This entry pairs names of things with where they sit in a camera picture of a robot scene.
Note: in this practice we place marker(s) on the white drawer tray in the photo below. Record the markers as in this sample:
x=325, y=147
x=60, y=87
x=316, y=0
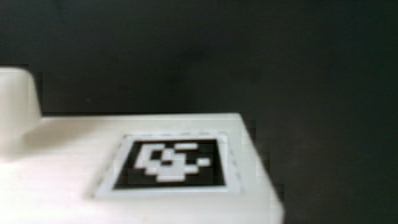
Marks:
x=151, y=169

